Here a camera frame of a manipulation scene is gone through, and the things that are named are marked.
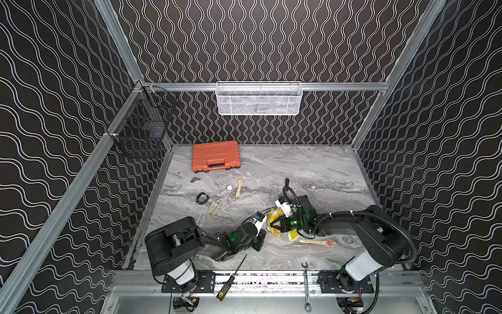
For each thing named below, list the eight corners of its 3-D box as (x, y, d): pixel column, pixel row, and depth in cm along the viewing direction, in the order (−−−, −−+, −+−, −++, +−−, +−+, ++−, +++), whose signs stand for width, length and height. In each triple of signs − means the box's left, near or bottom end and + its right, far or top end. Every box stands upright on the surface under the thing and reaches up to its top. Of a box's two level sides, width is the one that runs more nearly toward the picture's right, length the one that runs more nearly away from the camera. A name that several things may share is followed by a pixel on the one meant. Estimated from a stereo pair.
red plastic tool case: (193, 174, 109) (191, 168, 104) (194, 151, 120) (192, 144, 115) (241, 169, 111) (241, 162, 107) (238, 147, 122) (238, 140, 118)
